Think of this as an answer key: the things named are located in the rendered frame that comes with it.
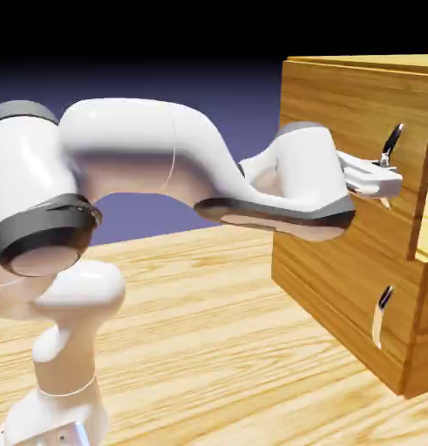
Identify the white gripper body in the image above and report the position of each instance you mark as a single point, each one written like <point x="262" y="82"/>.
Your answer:
<point x="370" y="179"/>

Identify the wooden cabinet door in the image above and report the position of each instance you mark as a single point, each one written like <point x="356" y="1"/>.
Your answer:
<point x="339" y="97"/>
<point x="339" y="278"/>

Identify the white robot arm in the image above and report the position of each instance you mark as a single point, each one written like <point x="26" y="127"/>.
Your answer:
<point x="137" y="139"/>

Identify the light wood cabinet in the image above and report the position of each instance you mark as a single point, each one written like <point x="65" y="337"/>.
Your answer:
<point x="422" y="366"/>

